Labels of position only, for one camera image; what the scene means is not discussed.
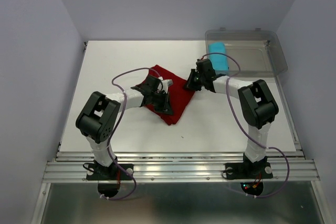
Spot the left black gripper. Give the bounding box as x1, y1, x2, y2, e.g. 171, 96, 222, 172
150, 91, 173, 115

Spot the red t shirt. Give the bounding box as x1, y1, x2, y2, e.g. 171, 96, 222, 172
145, 65, 195, 125

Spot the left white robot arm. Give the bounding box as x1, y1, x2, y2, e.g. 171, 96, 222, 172
76, 75, 173, 180

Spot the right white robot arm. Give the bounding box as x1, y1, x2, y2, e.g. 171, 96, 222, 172
184, 59, 279, 180

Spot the rolled light blue t shirt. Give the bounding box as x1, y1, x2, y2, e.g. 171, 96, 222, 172
208, 42, 229, 71

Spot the clear plastic bin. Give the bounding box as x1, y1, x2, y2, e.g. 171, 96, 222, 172
205, 29, 288, 78

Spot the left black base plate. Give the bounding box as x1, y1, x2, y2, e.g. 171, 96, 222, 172
82, 163, 132, 181

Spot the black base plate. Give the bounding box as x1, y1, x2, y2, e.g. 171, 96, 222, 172
225, 162, 274, 180
82, 163, 132, 181

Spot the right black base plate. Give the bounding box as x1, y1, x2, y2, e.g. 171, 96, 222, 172
225, 162, 274, 180

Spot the aluminium mounting rail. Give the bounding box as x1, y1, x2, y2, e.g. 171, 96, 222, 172
43, 150, 320, 183

